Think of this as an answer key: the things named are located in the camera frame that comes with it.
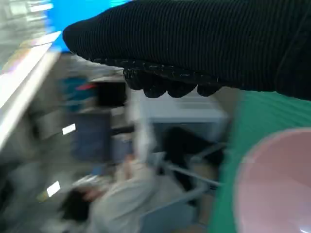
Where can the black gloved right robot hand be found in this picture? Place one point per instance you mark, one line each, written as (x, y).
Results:
(194, 43)

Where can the pink bowl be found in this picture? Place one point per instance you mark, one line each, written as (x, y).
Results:
(279, 182)

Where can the green cutting mat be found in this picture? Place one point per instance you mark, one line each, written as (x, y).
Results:
(255, 116)

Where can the grey chair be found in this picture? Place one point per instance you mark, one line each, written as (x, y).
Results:
(175, 213)

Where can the seated person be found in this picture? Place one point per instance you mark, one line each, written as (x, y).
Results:
(126, 201)

